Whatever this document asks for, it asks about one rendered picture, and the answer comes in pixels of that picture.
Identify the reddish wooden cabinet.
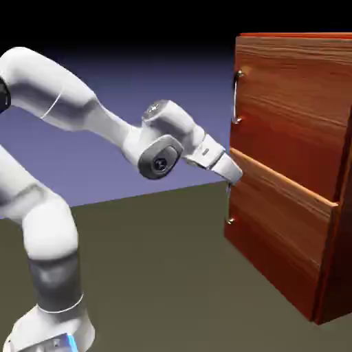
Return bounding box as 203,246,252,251
223,32,352,326

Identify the small wooden cabinet door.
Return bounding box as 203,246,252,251
223,147,339,322

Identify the large wooden cabinet door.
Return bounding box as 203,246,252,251
230,36,352,204

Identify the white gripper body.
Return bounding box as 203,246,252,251
210,151,243,186

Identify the long curved metal handle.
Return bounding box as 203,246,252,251
231,69,245,125

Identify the short curved metal handle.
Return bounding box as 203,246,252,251
224,182,237,225

